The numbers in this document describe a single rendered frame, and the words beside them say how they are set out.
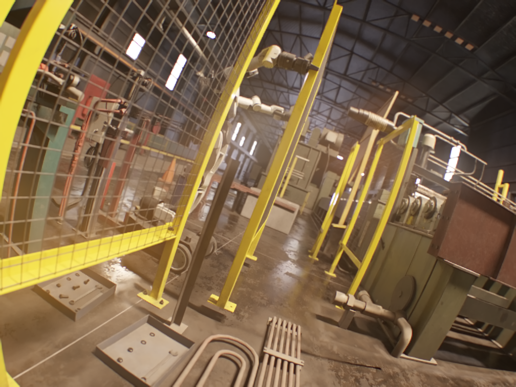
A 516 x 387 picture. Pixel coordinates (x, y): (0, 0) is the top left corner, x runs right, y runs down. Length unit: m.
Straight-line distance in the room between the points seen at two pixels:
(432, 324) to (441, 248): 0.55
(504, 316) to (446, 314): 0.76
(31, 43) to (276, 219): 4.92
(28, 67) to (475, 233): 2.40
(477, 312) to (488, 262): 0.40
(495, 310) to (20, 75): 2.81
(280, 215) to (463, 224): 3.68
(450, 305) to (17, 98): 2.29
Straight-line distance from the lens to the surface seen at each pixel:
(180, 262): 1.83
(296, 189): 5.81
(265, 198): 1.29
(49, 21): 0.52
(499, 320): 2.68
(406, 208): 3.31
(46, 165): 1.42
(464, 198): 2.16
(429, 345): 2.22
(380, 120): 3.64
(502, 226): 2.45
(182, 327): 1.36
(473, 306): 2.38
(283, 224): 5.12
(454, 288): 2.09
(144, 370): 1.09
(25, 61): 0.51
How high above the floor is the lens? 0.79
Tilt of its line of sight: 3 degrees down
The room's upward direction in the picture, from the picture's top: 22 degrees clockwise
